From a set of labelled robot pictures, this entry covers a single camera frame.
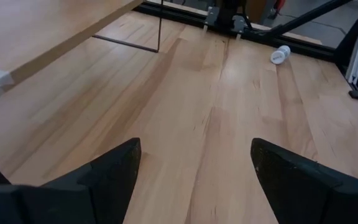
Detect small white labelled bottle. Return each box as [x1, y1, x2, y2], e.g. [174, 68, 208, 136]
[270, 45, 291, 65]

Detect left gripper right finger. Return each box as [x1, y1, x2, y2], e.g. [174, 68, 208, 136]
[250, 138, 358, 224]

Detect wooden shelf black legs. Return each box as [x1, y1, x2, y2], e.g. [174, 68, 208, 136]
[0, 0, 164, 185]

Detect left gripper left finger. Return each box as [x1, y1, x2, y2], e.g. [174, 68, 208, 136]
[42, 138, 142, 224]

